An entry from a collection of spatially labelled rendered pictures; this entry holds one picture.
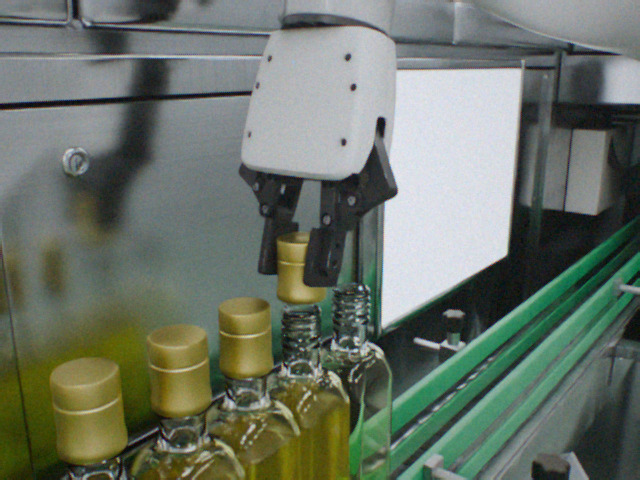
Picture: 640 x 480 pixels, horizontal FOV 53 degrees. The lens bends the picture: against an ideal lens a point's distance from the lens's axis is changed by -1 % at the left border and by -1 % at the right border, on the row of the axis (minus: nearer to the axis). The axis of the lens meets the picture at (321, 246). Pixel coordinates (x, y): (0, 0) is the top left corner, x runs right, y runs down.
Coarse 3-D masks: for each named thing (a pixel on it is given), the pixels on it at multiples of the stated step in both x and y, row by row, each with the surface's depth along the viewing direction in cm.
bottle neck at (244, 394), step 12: (228, 384) 42; (240, 384) 42; (252, 384) 42; (264, 384) 42; (228, 396) 42; (240, 396) 42; (252, 396) 42; (264, 396) 43; (240, 408) 42; (252, 408) 42
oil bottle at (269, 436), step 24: (216, 408) 43; (264, 408) 43; (288, 408) 44; (216, 432) 42; (240, 432) 41; (264, 432) 42; (288, 432) 43; (240, 456) 41; (264, 456) 41; (288, 456) 44
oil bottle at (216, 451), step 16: (208, 432) 40; (144, 448) 39; (160, 448) 38; (208, 448) 38; (224, 448) 39; (144, 464) 38; (160, 464) 37; (176, 464) 37; (192, 464) 37; (208, 464) 38; (224, 464) 38; (240, 464) 40
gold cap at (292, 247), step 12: (288, 240) 44; (300, 240) 44; (288, 252) 44; (300, 252) 44; (288, 264) 44; (300, 264) 44; (288, 276) 44; (300, 276) 44; (288, 288) 45; (300, 288) 44; (312, 288) 45; (324, 288) 46; (288, 300) 45; (300, 300) 44; (312, 300) 45
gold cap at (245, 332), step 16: (224, 304) 42; (240, 304) 42; (256, 304) 42; (224, 320) 41; (240, 320) 40; (256, 320) 40; (224, 336) 41; (240, 336) 40; (256, 336) 41; (224, 352) 41; (240, 352) 41; (256, 352) 41; (224, 368) 41; (240, 368) 41; (256, 368) 41
